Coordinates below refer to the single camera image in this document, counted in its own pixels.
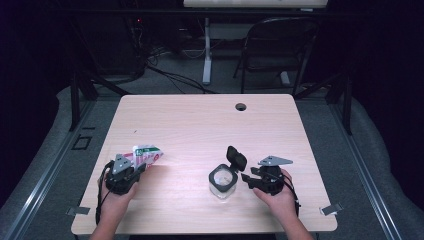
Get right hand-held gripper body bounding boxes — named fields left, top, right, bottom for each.
left=251, top=155, right=294, bottom=197

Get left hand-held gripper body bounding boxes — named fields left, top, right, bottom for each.
left=105, top=153, right=141, bottom=196

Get pink and white plastic bag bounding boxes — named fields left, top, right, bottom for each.
left=123, top=144, right=164, bottom=169

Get clear jar with black lid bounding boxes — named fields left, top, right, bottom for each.
left=208, top=145, right=248, bottom=200

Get person's left hand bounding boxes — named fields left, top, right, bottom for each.
left=99, top=183, right=138, bottom=214

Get person's right hand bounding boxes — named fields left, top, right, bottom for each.
left=252, top=169, right=298, bottom=219

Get grey tape piece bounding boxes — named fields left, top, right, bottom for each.
left=66, top=206, right=91, bottom=216
left=319, top=202, right=344, bottom=216

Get black metal stand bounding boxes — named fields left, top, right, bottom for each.
left=68, top=71, right=129, bottom=132
left=294, top=71, right=354, bottom=136

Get white desk leg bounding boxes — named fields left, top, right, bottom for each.
left=202, top=17, right=214, bottom=86

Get dark computer case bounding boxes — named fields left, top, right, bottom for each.
left=79, top=13, right=148, bottom=76

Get black folding chair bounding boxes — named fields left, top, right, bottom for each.
left=233, top=17, right=319, bottom=96

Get white desk top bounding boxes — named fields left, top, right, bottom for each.
left=183, top=0, right=329, bottom=9

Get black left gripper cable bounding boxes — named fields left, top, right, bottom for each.
left=95, top=160, right=115, bottom=226

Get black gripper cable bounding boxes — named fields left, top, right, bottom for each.
left=282, top=178, right=301, bottom=218
left=95, top=160, right=115, bottom=226

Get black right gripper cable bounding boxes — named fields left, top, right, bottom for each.
left=282, top=178, right=301, bottom=218

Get aluminium floor rail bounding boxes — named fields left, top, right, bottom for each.
left=1, top=99, right=96, bottom=240
left=328, top=99, right=403, bottom=240

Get black floor cables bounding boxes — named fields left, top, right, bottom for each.
left=145, top=49, right=218, bottom=95

